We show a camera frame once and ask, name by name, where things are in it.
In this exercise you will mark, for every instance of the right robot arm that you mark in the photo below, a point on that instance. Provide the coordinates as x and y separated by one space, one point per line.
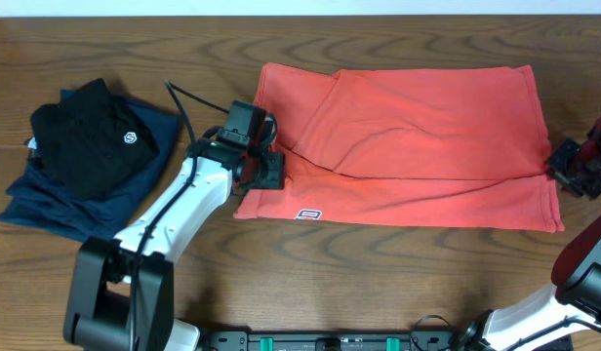
571 302

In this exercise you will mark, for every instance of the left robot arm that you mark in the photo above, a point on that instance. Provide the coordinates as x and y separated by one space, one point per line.
122 293

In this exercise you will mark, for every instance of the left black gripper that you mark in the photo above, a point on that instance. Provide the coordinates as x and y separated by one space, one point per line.
272 171

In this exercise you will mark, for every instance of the navy folded shirt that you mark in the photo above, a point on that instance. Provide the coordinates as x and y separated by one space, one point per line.
40 202

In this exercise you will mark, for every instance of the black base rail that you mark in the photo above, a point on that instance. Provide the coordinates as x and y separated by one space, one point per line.
429 333

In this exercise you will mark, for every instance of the black folded polo shirt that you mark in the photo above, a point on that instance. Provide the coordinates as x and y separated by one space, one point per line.
91 141

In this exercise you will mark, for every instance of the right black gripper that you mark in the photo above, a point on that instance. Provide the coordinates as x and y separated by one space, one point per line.
558 169

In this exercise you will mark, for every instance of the red t-shirt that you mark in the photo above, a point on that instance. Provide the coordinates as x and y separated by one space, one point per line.
411 147

